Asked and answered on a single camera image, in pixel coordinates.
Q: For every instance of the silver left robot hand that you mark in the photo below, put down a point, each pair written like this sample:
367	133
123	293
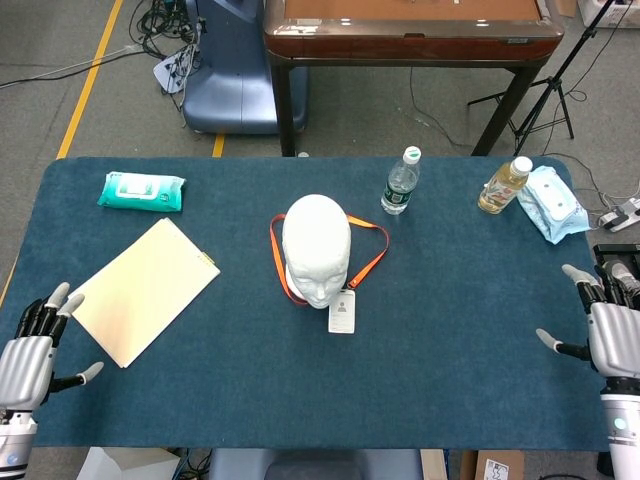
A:
25	370

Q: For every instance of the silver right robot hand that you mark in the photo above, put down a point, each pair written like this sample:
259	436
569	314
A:
617	340

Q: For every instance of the white ID badge holder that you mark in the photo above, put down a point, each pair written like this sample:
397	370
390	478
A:
342	315

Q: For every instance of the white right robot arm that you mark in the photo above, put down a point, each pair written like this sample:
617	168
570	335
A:
622	435

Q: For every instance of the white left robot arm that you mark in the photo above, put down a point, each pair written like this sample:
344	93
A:
15	445

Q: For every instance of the white foam mannequin head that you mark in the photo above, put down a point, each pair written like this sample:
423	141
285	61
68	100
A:
315	240

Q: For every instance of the grey black sneaker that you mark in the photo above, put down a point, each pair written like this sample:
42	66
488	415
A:
627	272

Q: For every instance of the black pedal device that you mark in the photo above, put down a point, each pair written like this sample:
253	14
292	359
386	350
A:
615	251

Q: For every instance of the white power strip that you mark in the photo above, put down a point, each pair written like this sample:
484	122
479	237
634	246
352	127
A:
620	216

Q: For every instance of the white cardboard box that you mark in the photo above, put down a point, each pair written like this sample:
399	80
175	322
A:
125	465

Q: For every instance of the cream paper notebook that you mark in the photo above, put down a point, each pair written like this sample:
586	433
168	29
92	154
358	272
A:
142	292

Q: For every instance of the light blue wet wipes pack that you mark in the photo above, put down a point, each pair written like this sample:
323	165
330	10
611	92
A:
552	205

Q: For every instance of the dark blue table cloth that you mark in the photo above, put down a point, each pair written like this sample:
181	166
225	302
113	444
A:
450	325

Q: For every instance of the brown cardboard box with label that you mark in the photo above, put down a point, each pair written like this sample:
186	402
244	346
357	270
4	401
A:
492	467

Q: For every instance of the yellow tea drink bottle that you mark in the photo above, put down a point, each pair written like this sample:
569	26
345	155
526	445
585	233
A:
500	192

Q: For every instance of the green wet wipes pack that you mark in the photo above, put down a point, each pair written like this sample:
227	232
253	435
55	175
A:
140	191

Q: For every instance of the black tripod stand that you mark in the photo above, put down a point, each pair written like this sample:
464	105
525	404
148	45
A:
550	85

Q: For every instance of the clear water bottle green label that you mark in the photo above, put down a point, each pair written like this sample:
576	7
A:
399	190

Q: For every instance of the blue grey robot torso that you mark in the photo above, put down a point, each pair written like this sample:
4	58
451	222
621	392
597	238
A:
315	465

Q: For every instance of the white storage boxes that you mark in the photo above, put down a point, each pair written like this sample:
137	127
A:
607	12

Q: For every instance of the white socket board with plugs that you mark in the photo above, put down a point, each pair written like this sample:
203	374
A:
172	72

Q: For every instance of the blue machine base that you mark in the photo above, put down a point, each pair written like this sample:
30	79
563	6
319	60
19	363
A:
230	85

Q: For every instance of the brown mahjong table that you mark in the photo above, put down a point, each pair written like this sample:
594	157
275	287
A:
410	35

